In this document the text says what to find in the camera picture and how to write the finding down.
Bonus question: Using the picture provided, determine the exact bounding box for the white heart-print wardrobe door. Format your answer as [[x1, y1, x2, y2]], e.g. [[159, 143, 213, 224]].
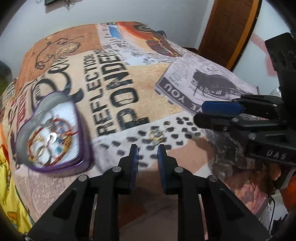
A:
[[231, 0, 292, 79]]

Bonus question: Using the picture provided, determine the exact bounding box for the yellow blanket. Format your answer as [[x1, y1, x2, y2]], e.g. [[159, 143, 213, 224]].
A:
[[0, 144, 35, 234]]

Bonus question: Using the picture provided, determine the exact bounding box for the brown wooden door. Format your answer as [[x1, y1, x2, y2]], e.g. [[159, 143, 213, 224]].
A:
[[198, 0, 263, 70]]

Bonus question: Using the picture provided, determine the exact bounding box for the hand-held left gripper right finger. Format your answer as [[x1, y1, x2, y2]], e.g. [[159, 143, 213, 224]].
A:
[[157, 144, 270, 241]]

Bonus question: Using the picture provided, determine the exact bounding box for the purple heart-shaped tin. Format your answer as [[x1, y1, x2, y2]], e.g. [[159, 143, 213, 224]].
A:
[[15, 91, 92, 172]]

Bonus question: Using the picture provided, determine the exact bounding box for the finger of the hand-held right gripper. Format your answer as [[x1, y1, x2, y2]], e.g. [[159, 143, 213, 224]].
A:
[[202, 95, 285, 115], [194, 113, 287, 139]]

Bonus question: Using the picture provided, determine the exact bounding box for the newspaper print blanket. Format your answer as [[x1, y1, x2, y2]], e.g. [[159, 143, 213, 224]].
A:
[[0, 21, 278, 232]]

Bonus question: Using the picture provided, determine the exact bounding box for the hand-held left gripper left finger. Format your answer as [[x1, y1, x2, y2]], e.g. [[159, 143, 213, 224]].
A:
[[28, 144, 139, 241]]

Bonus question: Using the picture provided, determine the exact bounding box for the green patterned cloth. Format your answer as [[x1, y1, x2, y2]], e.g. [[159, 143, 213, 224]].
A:
[[0, 60, 13, 98]]

